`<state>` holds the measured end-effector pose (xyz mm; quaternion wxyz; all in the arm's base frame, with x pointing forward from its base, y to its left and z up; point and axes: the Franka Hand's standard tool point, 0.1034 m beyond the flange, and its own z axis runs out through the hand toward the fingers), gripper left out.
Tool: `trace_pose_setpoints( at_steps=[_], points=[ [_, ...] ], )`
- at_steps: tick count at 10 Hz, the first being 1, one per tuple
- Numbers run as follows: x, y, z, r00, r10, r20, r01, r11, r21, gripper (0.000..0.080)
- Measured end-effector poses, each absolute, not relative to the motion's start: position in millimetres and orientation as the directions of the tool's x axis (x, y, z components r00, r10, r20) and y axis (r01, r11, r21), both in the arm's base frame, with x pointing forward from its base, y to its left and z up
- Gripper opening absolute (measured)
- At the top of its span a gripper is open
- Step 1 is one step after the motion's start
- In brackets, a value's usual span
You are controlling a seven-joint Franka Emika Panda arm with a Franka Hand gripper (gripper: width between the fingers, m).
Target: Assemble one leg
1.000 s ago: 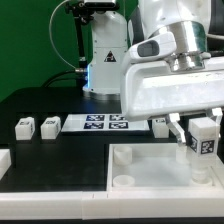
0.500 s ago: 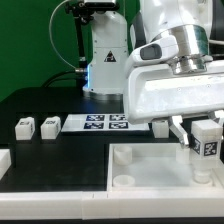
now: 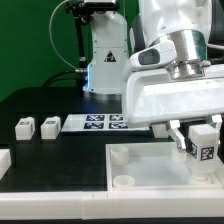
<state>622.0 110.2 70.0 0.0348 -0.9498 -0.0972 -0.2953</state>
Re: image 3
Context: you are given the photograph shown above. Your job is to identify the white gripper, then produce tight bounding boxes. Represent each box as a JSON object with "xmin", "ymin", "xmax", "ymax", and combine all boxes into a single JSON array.
[{"xmin": 122, "ymin": 65, "xmax": 224, "ymax": 153}]

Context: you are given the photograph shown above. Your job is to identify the white square table top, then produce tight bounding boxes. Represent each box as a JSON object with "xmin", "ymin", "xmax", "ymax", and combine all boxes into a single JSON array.
[{"xmin": 105, "ymin": 142, "xmax": 224, "ymax": 191}]

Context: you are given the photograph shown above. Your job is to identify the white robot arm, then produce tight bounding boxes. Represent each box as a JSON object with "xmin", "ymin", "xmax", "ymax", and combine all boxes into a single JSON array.
[{"xmin": 83, "ymin": 0, "xmax": 224, "ymax": 152}]

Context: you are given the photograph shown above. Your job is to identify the marker sheet with tags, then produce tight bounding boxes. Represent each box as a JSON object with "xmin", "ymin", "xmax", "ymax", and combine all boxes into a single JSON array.
[{"xmin": 62, "ymin": 114, "xmax": 147, "ymax": 132}]

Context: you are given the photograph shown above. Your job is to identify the white left fence piece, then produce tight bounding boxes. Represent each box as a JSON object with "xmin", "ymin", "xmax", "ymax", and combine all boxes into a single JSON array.
[{"xmin": 0, "ymin": 149, "xmax": 11, "ymax": 180}]

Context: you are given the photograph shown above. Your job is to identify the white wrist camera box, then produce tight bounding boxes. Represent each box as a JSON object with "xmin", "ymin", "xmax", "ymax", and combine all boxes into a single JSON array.
[{"xmin": 128, "ymin": 40, "xmax": 177, "ymax": 72}]

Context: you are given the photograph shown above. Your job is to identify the white front fence wall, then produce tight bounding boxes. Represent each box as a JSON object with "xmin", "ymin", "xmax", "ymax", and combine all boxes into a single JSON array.
[{"xmin": 0, "ymin": 190, "xmax": 224, "ymax": 220}]

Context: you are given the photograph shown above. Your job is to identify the grey cable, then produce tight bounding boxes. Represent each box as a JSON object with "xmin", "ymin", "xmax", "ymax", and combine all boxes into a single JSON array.
[{"xmin": 48, "ymin": 0, "xmax": 88, "ymax": 74}]

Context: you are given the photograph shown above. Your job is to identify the black cable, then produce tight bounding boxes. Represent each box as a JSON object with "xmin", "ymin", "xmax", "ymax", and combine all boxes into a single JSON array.
[{"xmin": 42, "ymin": 69, "xmax": 88, "ymax": 89}]

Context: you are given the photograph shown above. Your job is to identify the black camera on stand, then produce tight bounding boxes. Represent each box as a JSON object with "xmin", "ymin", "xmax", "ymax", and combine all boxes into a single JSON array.
[{"xmin": 65, "ymin": 0, "xmax": 119, "ymax": 24}]

